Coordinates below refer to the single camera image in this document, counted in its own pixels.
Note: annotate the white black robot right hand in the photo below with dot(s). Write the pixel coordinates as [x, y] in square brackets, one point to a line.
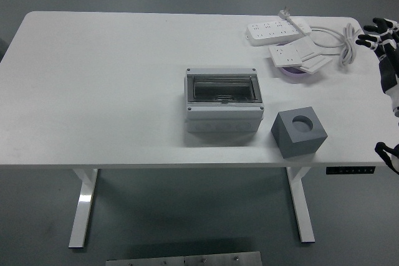
[388, 76]

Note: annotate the transparent hinged box lid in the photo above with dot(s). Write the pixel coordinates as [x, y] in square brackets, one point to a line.
[224, 101]

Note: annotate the grey plastic junction box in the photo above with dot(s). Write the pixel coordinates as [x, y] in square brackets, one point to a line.
[218, 116]

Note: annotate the grey block battery holder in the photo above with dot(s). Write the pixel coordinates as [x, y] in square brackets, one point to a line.
[299, 144]

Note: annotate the purple round dish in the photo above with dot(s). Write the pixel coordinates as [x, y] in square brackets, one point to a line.
[293, 72]

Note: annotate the black table control panel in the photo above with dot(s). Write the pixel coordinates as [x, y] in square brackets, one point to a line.
[349, 170]

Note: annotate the white long power strip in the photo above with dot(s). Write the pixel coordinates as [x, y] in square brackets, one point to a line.
[268, 34]

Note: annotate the white table leg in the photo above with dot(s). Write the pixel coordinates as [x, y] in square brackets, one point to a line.
[84, 203]
[304, 210]

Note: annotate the white wall switch panel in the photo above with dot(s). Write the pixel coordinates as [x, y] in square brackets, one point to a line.
[318, 63]

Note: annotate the white wall socket panel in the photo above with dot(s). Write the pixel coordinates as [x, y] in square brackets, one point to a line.
[285, 55]

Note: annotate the grey metal base plate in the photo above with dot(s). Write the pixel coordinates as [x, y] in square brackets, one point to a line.
[184, 260]

